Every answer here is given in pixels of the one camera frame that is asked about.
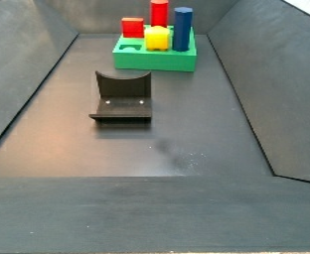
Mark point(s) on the black fixture stand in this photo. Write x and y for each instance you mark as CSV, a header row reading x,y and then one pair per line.
x,y
125,97

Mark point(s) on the green block base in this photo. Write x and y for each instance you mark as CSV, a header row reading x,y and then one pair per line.
x,y
131,55

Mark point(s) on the yellow rounded block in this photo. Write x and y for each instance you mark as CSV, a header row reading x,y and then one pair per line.
x,y
157,37

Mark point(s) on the red cube block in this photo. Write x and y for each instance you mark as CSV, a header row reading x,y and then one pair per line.
x,y
133,27

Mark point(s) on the blue hexagonal column block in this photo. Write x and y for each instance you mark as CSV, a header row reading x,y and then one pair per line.
x,y
182,28

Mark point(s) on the red cylinder block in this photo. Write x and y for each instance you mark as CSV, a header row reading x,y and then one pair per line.
x,y
160,12

